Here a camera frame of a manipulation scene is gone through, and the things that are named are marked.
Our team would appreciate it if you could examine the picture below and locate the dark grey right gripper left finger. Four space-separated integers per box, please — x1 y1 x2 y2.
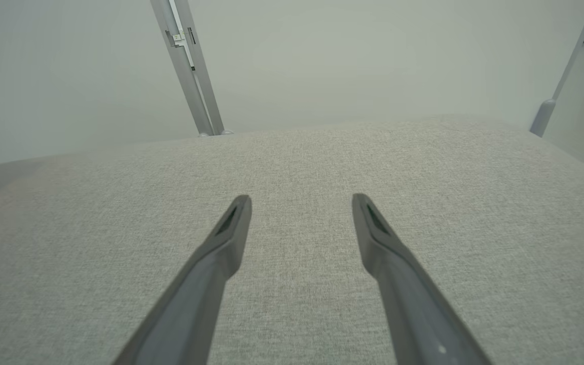
112 194 252 365

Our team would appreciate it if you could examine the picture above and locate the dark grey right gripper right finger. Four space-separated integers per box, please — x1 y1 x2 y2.
351 193 493 365

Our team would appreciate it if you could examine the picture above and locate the grey double partition post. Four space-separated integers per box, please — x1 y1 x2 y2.
150 0 233 136

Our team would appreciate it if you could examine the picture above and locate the grey single partition post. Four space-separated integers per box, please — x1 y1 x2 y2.
529 0 584 137

